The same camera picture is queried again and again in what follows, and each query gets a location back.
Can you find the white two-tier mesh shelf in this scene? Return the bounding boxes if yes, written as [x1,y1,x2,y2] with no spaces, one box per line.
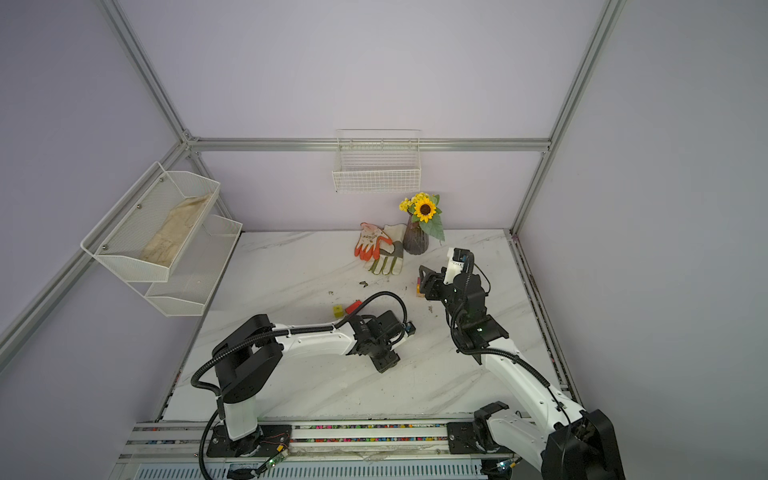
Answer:
[80,162,242,317]

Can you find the dark ribbed glass vase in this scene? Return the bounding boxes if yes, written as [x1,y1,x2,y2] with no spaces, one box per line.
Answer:
[403,216,429,256]

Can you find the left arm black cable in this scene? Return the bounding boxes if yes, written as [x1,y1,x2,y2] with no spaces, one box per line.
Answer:
[190,290,410,480]

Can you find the aluminium cage frame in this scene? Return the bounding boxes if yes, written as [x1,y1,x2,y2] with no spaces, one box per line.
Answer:
[1,1,625,371]

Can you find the green white work glove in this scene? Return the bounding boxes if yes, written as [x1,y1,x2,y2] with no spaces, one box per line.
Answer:
[365,224,406,276]

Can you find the yellow sunflower bouquet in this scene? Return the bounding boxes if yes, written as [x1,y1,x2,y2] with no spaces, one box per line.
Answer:
[399,192,445,241]

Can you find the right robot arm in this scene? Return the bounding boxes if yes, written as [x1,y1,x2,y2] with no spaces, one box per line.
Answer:
[419,266,625,479]

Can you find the white wire wall basket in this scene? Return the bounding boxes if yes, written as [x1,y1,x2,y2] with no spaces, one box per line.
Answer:
[332,129,422,194]

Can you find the orange white work glove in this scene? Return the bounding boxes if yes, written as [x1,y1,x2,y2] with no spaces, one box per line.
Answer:
[354,222,393,261]

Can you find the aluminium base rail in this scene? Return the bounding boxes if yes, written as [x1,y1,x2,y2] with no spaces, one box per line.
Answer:
[110,415,625,480]

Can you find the red block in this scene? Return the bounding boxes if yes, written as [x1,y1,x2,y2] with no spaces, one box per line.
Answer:
[344,300,362,315]

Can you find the beige cloth in shelf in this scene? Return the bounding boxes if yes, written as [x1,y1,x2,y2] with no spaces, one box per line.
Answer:
[140,194,211,267]

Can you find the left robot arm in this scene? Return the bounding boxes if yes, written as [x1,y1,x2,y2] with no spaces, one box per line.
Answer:
[191,310,416,456]

